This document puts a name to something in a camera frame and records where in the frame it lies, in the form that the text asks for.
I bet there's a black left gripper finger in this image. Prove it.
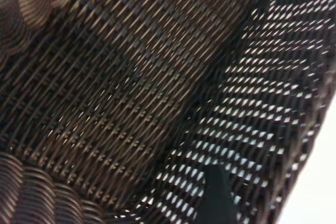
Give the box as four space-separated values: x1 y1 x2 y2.
201 165 235 224

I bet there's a dark brown wicker basket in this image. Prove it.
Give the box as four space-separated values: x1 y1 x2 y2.
0 0 336 224

